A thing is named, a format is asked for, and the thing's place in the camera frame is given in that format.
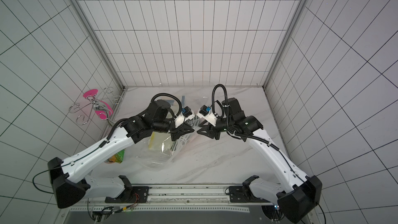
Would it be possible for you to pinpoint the pale yellow towel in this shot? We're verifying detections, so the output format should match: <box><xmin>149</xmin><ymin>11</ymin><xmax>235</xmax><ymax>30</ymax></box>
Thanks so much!
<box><xmin>148</xmin><ymin>132</ymin><xmax>174</xmax><ymax>154</ymax></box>

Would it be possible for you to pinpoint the colourful snack packet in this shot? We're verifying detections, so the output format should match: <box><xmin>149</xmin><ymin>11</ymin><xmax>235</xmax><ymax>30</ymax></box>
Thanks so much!
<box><xmin>105</xmin><ymin>149</ymin><xmax>125</xmax><ymax>164</ymax></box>

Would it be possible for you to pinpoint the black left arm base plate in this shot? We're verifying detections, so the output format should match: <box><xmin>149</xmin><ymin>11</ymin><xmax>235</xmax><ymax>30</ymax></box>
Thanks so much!
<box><xmin>105</xmin><ymin>175</ymin><xmax>149</xmax><ymax>204</ymax></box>

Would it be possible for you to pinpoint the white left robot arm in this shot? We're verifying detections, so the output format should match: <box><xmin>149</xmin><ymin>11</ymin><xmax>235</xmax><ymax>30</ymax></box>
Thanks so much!
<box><xmin>48</xmin><ymin>100</ymin><xmax>195</xmax><ymax>208</ymax></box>

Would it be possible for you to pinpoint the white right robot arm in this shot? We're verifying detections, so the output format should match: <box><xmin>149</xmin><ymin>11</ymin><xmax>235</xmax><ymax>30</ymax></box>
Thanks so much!
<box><xmin>197</xmin><ymin>98</ymin><xmax>322</xmax><ymax>224</ymax></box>

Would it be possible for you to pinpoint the aluminium mounting rail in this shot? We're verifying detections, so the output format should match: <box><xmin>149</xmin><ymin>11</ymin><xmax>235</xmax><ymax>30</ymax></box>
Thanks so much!
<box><xmin>55</xmin><ymin>184</ymin><xmax>290</xmax><ymax>224</ymax></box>

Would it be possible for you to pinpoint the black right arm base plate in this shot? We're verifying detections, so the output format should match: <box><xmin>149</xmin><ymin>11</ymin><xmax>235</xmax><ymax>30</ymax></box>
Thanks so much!
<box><xmin>225</xmin><ymin>175</ymin><xmax>269</xmax><ymax>203</ymax></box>

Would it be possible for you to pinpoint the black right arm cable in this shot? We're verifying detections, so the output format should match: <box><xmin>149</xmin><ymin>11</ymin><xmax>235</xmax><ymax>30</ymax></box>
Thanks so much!
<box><xmin>211</xmin><ymin>83</ymin><xmax>229</xmax><ymax>119</ymax></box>

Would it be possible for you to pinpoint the green white striped towel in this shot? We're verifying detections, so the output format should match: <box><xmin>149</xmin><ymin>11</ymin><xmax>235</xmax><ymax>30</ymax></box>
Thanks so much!
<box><xmin>171</xmin><ymin>119</ymin><xmax>200</xmax><ymax>155</ymax></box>

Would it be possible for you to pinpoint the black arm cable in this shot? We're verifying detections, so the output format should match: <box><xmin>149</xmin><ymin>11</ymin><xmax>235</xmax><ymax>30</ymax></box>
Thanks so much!
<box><xmin>32</xmin><ymin>166</ymin><xmax>63</xmax><ymax>195</ymax></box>
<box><xmin>211</xmin><ymin>83</ymin><xmax>229</xmax><ymax>119</ymax></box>

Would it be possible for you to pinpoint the clear plastic vacuum bag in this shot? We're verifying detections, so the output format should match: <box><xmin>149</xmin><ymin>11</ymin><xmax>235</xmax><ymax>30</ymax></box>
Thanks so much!
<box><xmin>127</xmin><ymin>88</ymin><xmax>210</xmax><ymax>171</ymax></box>

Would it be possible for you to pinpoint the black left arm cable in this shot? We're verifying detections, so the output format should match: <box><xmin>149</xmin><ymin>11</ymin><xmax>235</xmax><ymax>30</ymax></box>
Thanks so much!
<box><xmin>32</xmin><ymin>166</ymin><xmax>63</xmax><ymax>195</ymax></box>

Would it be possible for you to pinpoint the blue and beige towel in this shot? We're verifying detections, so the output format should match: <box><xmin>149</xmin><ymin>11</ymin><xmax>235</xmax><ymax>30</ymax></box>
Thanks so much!
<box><xmin>166</xmin><ymin>95</ymin><xmax>186</xmax><ymax>111</ymax></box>

